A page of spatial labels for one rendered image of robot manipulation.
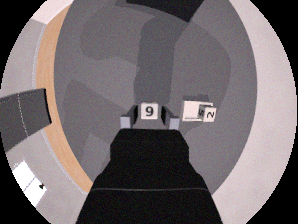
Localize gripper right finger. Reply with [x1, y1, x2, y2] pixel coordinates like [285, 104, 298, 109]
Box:
[161, 106, 180, 130]

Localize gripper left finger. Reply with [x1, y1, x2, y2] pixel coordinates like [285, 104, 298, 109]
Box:
[120, 105, 138, 129]

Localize white number cube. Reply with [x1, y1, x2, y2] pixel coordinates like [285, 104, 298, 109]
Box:
[197, 104, 216, 122]
[141, 101, 158, 119]

